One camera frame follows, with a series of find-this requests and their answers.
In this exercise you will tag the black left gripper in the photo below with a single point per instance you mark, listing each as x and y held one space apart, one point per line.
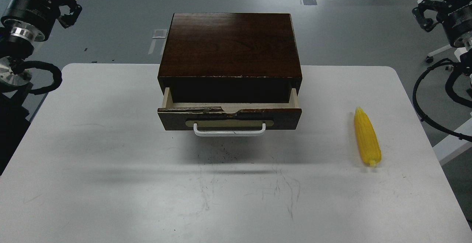
41 14

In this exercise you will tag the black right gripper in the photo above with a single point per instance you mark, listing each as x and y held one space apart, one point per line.
457 16

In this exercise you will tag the yellow corn cob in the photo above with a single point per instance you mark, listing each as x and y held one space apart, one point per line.
367 141

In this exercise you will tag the wooden drawer with white handle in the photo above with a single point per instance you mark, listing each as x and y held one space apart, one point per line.
229 119

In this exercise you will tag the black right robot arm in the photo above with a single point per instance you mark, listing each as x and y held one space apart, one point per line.
426 16

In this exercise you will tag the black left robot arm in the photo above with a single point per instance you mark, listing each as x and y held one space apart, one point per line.
23 23

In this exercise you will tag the dark wooden drawer cabinet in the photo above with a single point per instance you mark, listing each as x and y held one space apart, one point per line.
230 58

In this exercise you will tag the white office chair base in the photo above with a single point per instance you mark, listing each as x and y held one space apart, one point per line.
430 56

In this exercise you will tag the white table leg frame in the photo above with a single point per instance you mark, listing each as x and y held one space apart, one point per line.
449 148

